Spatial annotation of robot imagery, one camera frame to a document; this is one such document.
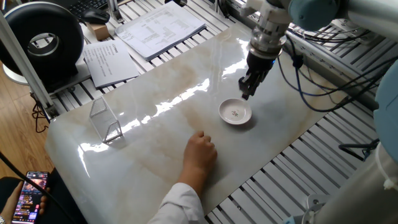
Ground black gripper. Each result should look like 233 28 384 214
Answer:
238 49 276 101

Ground small white ceramic plate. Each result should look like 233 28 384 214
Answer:
218 98 253 126

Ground smartphone with lit screen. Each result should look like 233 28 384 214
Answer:
11 170 51 224

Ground forearm in white sleeve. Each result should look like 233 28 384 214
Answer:
147 169 208 224

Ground silver robot base mounting plate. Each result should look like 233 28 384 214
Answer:
282 194 331 224

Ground person right hand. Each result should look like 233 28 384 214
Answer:
182 130 218 177

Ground person left hand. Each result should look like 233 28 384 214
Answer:
0 180 50 224

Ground printed paper stack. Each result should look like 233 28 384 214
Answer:
114 1 208 62

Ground single printed paper sheet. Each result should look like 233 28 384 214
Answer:
81 39 140 89

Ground white perforated metal basket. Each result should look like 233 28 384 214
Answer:
88 96 124 144

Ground metal stand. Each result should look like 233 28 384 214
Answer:
106 0 126 24

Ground small cardboard box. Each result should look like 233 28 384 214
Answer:
86 22 111 42

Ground black computer mouse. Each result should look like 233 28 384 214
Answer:
81 7 111 26

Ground black keyboard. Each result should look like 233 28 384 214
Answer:
66 0 110 18

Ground dark robot cable bundle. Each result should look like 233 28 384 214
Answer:
275 32 398 113

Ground white printed wrist mount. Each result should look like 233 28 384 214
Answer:
239 0 292 19

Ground black cable near robot base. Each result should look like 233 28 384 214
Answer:
338 138 381 162

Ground black ring shaped fan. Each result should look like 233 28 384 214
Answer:
0 1 85 91

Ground black tangled cable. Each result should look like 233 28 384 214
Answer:
30 92 51 134

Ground aluminium frame post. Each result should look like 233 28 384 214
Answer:
0 11 59 119

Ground thin black cable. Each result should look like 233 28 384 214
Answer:
0 151 77 224

